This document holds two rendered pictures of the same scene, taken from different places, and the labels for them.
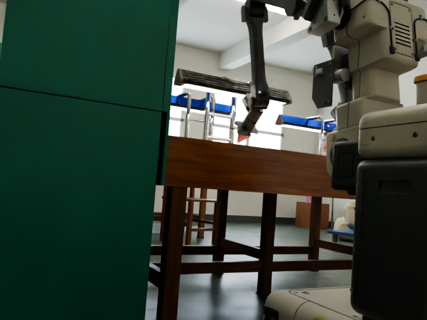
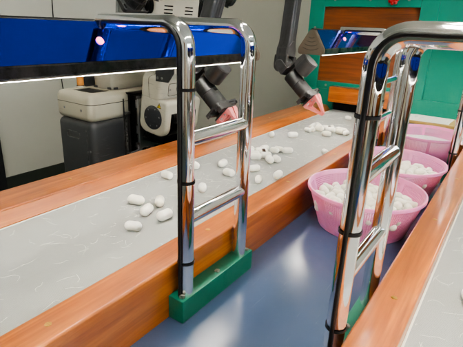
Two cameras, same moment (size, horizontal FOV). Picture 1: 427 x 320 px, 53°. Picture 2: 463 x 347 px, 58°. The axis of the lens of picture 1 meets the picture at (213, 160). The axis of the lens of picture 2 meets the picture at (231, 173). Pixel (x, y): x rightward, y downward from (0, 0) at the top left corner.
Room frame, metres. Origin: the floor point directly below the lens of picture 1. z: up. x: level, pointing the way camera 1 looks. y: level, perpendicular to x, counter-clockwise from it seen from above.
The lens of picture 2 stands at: (3.18, -1.16, 1.11)
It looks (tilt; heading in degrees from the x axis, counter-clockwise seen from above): 20 degrees down; 151
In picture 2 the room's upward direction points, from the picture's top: 2 degrees clockwise
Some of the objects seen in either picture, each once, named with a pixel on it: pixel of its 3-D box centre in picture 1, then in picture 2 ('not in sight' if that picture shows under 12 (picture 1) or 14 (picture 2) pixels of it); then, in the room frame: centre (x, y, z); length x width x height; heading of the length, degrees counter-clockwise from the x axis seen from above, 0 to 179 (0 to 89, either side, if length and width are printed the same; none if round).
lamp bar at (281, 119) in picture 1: (314, 125); not in sight; (2.99, -0.69, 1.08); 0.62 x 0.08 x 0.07; 117
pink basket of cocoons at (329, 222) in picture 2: not in sight; (363, 205); (2.55, -0.45, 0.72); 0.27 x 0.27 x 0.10
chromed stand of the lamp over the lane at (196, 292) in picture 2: not in sight; (178, 158); (2.57, -0.91, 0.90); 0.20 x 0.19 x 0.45; 117
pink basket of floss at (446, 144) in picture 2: not in sight; (424, 144); (2.22, 0.19, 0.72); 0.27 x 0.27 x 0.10
